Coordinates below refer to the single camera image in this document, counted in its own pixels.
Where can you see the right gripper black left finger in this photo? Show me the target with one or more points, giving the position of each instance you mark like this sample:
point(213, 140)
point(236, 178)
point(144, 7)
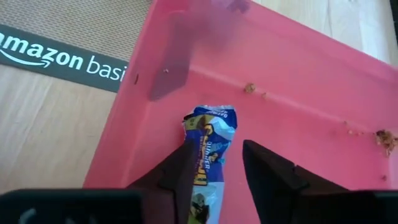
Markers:
point(174, 186)

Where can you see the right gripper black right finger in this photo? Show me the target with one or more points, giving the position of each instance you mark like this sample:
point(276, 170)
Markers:
point(280, 193)

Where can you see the blue Quaker granola bar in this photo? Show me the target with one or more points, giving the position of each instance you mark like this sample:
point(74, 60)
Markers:
point(214, 130)

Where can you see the small granola crumb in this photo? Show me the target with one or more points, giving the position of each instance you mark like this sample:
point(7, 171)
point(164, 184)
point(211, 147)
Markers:
point(249, 88)

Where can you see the granola crumb cluster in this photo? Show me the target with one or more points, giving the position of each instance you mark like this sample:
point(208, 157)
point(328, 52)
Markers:
point(385, 140)

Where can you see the red plastic bin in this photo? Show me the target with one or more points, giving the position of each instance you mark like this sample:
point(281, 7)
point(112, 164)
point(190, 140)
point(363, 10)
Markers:
point(280, 77)

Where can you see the black-bordered mesh mat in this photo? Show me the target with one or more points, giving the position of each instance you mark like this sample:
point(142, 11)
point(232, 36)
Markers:
point(62, 62)

